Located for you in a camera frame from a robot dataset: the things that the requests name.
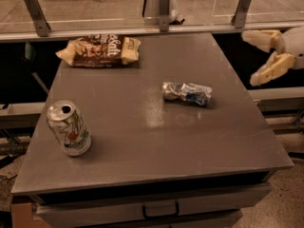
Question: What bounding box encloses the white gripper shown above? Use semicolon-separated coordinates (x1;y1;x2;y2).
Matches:
241;27;304;86

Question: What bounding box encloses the silver blue redbull can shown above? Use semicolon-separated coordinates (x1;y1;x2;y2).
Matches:
162;82;212;106

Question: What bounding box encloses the white green soda can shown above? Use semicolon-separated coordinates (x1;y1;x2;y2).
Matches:
46;100;92;157

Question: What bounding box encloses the grey cabinet drawer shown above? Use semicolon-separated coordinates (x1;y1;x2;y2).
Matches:
37;182;272;228

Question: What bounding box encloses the brown chip bag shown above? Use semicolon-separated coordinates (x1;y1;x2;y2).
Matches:
56;34;141;68

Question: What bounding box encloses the right metal rail bracket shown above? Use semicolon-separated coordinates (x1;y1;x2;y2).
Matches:
231;0;252;29

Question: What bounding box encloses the metal rail bracket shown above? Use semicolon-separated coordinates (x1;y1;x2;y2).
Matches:
159;0;170;32
231;0;252;29
24;0;50;37

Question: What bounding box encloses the middle metal rail bracket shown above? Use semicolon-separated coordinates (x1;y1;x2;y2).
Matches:
159;0;170;32

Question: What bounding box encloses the black drawer handle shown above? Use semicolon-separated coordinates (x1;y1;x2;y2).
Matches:
142;201;180;219

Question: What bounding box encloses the left metal rail bracket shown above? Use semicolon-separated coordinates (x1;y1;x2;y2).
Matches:
24;0;50;37

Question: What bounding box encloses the horizontal metal rail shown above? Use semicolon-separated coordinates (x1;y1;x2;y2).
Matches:
0;21;304;43

